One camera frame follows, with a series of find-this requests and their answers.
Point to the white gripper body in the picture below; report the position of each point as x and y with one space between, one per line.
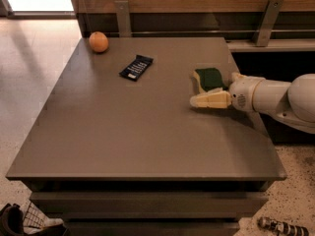
242 93

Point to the green and yellow sponge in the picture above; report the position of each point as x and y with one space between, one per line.
208 79

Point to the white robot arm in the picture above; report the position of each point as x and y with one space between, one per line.
292 104

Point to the dark blue snack bar wrapper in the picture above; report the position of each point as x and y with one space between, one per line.
136 68

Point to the orange fruit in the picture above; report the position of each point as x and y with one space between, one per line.
98 42

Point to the black and white cylinder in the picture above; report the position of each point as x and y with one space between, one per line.
283 228

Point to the right metal bracket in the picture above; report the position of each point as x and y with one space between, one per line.
268 21

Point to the metal bracket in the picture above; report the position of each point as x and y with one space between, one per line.
268 21
123 18

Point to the horizontal metal rail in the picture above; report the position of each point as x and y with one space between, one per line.
233 34

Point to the left metal bracket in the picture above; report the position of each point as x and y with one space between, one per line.
123 18

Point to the wire basket with dark objects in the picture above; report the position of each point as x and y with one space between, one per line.
15 222

